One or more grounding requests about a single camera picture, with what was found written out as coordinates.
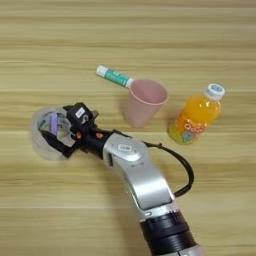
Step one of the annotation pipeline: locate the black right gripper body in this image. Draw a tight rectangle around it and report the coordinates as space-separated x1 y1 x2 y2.
64 127 115 160

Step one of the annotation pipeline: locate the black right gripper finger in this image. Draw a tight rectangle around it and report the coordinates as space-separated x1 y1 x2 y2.
61 104 73 118
39 129 73 159

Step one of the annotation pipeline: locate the clear tape roll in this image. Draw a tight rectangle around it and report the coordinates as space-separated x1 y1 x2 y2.
30 106 78 162

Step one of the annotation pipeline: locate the purple eraser block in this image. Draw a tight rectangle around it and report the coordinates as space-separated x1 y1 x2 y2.
49 112 60 135

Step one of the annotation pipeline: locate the orange juice bottle white cap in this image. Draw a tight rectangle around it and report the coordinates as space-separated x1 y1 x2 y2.
167 83 226 146

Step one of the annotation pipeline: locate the small black box white label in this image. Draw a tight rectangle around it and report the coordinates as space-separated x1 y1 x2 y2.
65 102 100 133

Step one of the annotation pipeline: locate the green white glue stick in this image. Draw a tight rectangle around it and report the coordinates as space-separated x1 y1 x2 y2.
95 64 136 89

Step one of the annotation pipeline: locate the pink plastic cup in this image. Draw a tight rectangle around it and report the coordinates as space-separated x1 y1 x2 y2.
123 78 170 129

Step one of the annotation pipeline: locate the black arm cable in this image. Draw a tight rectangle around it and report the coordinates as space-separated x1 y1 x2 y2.
142 141 195 199

